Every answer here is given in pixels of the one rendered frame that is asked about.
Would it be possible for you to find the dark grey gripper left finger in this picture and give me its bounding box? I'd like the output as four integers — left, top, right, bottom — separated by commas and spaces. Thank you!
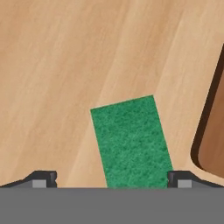
0, 170, 58, 189

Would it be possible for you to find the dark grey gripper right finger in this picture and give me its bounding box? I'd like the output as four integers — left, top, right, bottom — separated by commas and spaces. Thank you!
167, 170, 224, 189

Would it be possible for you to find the brown wooden cutting board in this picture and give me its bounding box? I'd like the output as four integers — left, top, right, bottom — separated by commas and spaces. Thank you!
190, 43, 224, 179

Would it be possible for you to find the green sponge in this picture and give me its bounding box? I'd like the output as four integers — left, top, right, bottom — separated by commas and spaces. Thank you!
89, 94, 175, 189

